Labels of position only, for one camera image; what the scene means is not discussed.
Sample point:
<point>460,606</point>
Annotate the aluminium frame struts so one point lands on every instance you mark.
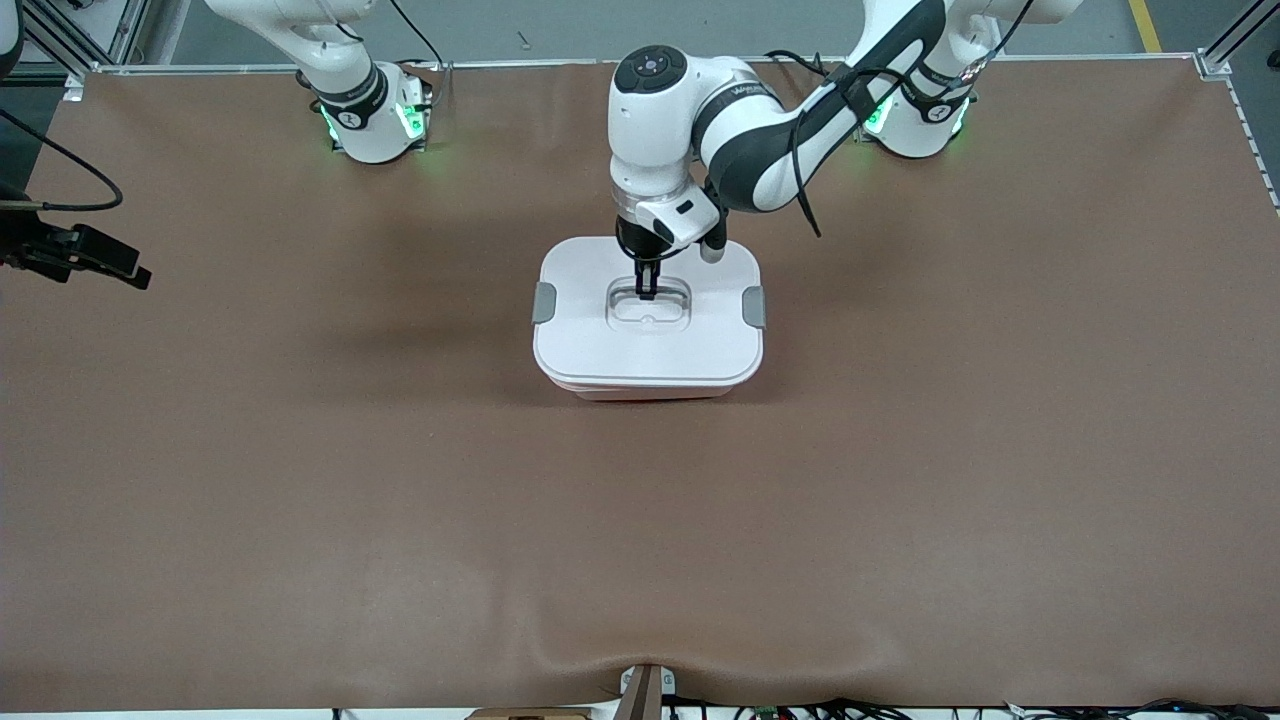
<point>1215,62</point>
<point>70,35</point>

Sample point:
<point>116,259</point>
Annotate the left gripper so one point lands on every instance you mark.
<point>634,242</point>

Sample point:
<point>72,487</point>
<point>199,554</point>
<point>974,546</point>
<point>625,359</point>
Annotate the large table cover mat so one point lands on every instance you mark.
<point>640,540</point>

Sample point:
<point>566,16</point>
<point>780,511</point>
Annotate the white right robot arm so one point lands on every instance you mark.
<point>340,60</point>

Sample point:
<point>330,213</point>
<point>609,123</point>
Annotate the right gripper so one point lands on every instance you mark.
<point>22,247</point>

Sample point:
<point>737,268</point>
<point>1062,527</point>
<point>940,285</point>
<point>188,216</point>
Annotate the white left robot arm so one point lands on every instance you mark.
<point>770,140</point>

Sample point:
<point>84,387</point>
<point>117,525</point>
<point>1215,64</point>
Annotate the white box lid grey latches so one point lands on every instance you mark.
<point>650,340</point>

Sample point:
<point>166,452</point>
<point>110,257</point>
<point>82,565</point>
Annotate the aluminium table edge rail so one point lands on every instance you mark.
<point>530,62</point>

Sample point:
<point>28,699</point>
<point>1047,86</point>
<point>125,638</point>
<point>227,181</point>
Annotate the translucent pinkish storage box base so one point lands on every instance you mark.
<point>650,393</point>

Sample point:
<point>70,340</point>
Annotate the metal table edge bracket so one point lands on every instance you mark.
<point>643,695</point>

